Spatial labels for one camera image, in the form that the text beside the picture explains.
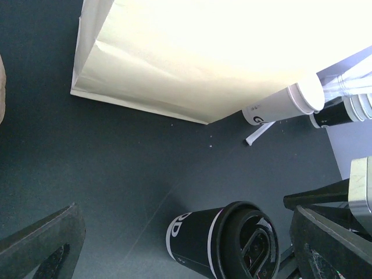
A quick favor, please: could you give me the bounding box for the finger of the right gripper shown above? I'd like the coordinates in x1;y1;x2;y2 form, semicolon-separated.
283;178;349;210

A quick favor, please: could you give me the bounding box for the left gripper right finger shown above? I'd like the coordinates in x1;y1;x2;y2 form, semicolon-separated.
290;206;371;278

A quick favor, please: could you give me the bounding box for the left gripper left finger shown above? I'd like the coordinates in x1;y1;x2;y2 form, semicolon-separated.
1;203;86;278

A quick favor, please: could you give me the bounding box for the black lid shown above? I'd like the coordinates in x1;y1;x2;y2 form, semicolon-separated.
207;201;280;278

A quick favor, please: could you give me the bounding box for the single white stirrer packet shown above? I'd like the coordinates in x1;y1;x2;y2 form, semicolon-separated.
245;122;275;146

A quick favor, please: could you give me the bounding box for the kraft paper bag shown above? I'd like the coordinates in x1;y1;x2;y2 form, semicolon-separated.
70;1;371;124

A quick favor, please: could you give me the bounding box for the single black paper cup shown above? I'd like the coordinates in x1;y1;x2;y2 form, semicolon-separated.
165;208;223;278

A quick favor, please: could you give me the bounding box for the clear stirrer holder cup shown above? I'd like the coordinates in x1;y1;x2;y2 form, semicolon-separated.
323;55;371;102

